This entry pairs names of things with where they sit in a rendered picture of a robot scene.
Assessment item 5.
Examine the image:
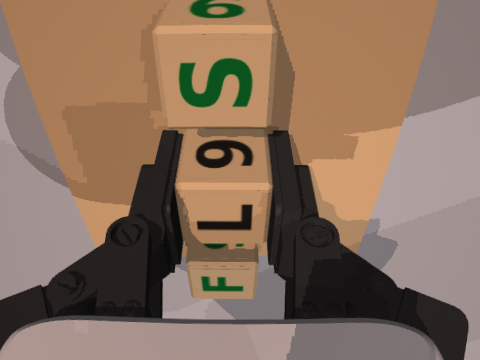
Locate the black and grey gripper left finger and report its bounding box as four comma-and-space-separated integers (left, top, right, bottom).
0, 130, 183, 350

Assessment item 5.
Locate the tan wooden block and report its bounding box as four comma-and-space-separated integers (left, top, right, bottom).
174, 129, 273, 244
152, 0, 278, 128
186, 243, 259, 299

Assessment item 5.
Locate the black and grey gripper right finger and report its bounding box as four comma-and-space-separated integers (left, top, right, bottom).
267, 130, 469, 360

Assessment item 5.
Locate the tan square mat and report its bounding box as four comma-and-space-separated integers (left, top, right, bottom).
0, 0, 438, 253

